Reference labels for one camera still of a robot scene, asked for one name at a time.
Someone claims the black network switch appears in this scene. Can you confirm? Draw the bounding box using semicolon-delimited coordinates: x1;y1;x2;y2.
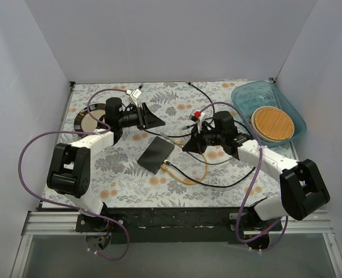
137;137;174;174

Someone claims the yellow ethernet cable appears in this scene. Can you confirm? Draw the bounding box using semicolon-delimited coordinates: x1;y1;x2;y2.
161;140;209;185

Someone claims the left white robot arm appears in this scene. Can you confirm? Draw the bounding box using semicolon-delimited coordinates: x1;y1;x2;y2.
46;97;165;232

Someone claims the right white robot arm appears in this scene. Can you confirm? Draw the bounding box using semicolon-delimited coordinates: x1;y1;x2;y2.
183;111;330;230

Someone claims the floral table mat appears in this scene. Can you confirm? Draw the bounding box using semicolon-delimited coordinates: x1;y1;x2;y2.
42;81;310;209

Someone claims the dark rimmed ceramic plate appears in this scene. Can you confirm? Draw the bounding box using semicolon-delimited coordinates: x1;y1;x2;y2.
74;103;105;133

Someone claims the teal plastic basin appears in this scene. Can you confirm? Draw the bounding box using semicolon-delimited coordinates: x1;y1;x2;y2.
231;81;307;147

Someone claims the round woven bamboo tray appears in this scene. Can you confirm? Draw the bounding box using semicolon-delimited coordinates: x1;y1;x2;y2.
250;106;295;142

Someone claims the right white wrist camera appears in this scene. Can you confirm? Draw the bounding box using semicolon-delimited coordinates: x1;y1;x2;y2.
189;111;206;133

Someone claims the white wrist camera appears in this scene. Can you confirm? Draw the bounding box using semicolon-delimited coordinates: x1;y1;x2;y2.
126;88;141;107
189;111;206;133

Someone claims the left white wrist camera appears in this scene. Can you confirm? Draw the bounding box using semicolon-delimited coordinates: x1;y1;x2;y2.
126;88;141;107

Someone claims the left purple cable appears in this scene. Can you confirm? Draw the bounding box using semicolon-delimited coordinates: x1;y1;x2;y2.
18;88;131;261

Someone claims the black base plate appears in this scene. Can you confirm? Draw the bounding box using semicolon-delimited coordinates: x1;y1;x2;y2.
75;207;282;244

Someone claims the aluminium frame rail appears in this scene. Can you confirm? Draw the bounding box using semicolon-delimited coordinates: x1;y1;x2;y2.
23;208;333;235

